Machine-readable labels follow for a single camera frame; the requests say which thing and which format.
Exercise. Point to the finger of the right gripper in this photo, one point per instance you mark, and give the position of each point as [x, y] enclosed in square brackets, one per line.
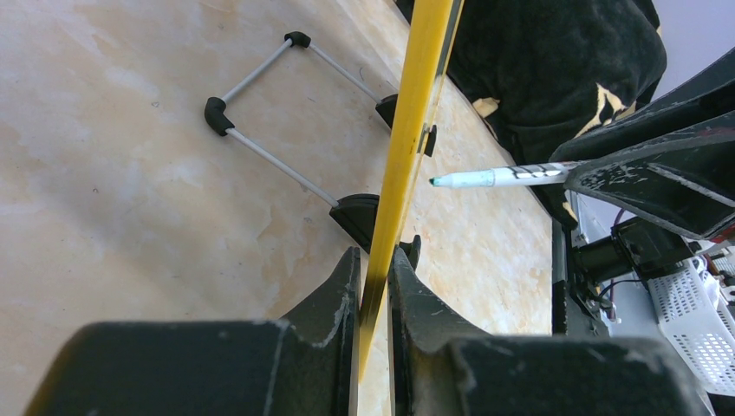
[682, 181]
[700, 107]

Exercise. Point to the white marker pen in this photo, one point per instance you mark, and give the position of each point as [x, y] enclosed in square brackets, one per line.
[505, 176]

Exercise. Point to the whiteboard with yellow frame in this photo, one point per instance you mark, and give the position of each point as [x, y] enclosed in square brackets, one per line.
[429, 44]

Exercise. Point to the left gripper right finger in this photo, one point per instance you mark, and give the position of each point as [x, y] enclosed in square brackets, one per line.
[443, 364]

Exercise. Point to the whiteboard wire stand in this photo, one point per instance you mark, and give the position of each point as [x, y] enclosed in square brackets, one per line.
[313, 125]

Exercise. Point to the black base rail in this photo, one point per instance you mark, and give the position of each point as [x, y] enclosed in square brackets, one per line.
[575, 307]

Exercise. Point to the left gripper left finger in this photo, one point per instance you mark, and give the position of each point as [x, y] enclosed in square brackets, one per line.
[303, 363]

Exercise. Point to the black floral blanket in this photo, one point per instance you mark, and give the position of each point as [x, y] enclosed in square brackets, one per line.
[541, 73]

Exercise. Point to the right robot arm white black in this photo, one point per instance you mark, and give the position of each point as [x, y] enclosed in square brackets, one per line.
[636, 245]

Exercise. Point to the white perforated basket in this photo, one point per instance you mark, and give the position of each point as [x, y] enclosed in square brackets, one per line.
[699, 330]

